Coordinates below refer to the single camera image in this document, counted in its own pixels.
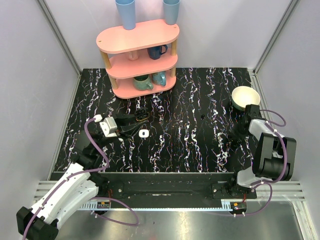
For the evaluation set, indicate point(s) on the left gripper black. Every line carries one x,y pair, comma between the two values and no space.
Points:
119,126

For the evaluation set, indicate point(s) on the black earbud charging case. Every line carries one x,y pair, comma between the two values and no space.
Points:
141,114

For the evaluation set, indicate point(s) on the white earbud charging case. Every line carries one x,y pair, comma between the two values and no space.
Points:
143,133

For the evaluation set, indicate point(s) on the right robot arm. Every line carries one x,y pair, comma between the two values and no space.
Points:
274,157

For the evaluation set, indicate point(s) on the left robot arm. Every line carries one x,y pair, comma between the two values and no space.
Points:
83,180

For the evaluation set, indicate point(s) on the green ceramic mug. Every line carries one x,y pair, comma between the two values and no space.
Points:
143,82

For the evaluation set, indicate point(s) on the light blue butterfly mug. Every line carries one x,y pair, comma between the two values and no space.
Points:
159,78

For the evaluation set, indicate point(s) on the pink three-tier shelf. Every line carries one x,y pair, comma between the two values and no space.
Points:
114,43

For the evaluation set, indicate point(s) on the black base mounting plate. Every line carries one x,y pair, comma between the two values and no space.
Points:
147,191

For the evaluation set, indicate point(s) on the pink mug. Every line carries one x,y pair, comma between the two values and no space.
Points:
133,55

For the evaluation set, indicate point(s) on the dark blue mug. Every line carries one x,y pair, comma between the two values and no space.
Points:
157,51

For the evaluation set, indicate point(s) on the left light blue cup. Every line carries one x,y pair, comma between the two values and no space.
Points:
127,12

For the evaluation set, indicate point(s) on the light blue cup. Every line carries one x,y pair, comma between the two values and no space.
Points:
171,11
127,12

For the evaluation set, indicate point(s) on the cream bowl green outside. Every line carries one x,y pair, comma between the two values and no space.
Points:
242,96

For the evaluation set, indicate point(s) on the right light blue cup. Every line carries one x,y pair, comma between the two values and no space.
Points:
171,11

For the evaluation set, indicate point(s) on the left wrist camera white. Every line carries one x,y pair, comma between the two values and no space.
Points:
107,124

